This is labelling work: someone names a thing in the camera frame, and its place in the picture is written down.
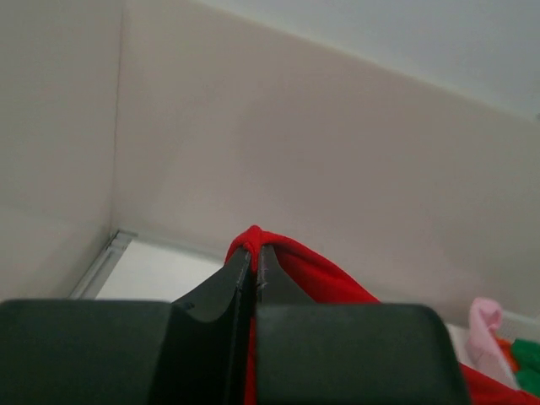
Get white plastic basket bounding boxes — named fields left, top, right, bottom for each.
left=446, top=311, right=539, bottom=390

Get green t-shirt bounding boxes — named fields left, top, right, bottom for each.
left=510, top=339, right=540, bottom=397

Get orange t-shirt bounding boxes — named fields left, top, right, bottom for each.
left=495, top=337, right=519, bottom=373

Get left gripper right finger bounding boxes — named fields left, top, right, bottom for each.
left=256, top=246, right=469, bottom=404

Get pink t-shirt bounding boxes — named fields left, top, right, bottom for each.
left=466, top=298, right=516, bottom=388

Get red t-shirt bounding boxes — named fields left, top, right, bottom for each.
left=225, top=225, right=539, bottom=405

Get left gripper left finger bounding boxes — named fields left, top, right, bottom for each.
left=1, top=249, right=252, bottom=404

